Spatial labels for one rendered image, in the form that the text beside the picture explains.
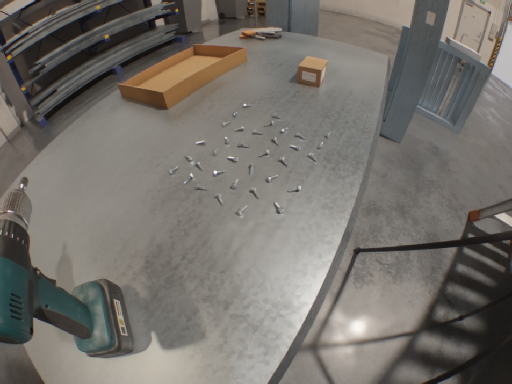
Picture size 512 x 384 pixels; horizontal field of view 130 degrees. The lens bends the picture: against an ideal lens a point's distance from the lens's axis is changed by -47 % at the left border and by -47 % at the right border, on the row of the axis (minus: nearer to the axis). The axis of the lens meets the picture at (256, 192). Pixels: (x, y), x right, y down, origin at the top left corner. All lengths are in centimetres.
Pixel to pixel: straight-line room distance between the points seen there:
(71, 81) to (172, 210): 349
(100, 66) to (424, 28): 382
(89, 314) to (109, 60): 378
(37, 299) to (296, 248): 34
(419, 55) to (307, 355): 168
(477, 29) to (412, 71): 820
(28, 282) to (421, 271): 133
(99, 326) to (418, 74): 172
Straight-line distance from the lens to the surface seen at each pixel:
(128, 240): 43
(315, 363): 100
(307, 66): 74
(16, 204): 29
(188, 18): 524
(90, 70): 383
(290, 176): 43
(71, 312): 30
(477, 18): 969
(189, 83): 74
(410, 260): 126
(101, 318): 33
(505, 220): 170
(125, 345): 35
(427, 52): 159
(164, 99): 68
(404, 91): 166
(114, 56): 400
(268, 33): 136
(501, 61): 1029
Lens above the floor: 97
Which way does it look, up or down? 53 degrees down
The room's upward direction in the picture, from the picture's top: 4 degrees counter-clockwise
